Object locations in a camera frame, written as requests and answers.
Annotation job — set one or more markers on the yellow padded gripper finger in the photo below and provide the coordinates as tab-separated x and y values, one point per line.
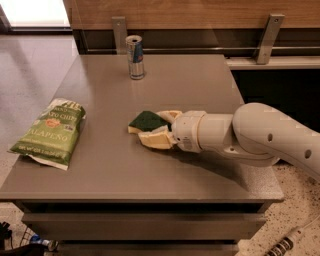
169	115
160	138

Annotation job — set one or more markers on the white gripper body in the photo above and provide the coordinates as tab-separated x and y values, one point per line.
187	131

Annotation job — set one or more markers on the green and yellow sponge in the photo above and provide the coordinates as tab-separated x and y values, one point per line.
147	121

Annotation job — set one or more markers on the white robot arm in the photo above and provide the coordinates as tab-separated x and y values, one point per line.
255	134

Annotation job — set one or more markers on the grey drawer cabinet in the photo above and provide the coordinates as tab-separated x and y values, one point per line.
120	198

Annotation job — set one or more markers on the silver blue drink can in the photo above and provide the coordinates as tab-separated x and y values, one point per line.
135	56

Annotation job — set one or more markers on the green jalapeno chips bag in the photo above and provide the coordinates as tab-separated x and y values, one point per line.
52	137

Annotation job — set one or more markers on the plastic bottle on floor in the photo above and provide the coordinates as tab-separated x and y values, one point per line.
50	245

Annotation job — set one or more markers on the white power strip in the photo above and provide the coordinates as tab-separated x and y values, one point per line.
289	240

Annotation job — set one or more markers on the black object bottom left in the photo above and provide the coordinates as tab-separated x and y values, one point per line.
21	247

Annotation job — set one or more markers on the left metal bracket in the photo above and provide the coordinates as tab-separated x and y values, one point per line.
120	33

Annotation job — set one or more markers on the metal bracket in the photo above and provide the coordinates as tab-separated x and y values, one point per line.
120	33
268	38

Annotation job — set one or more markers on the wooden wall panel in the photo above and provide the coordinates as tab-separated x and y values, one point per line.
191	14

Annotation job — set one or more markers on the right metal bracket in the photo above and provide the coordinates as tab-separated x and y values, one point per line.
268	38

